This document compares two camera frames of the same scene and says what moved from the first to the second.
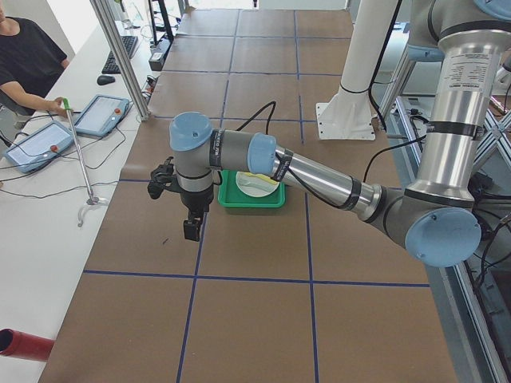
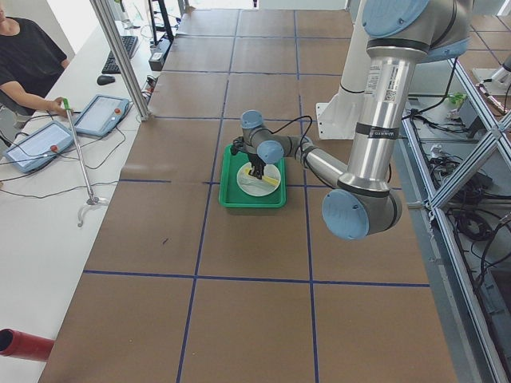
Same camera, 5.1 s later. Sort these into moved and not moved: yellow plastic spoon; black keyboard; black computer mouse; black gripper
Moved: black gripper
Not moved: yellow plastic spoon; black computer mouse; black keyboard
